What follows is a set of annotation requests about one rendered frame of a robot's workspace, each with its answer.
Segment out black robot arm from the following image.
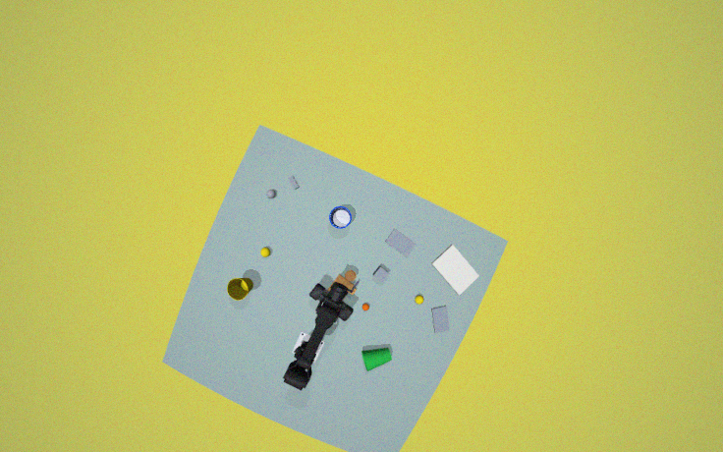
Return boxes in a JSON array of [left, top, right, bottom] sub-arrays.
[[283, 281, 348, 390]]

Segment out blue mug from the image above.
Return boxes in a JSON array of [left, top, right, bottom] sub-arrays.
[[329, 206, 352, 229]]

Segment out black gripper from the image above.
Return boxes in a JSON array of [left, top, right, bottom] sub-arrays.
[[309, 283, 354, 321]]

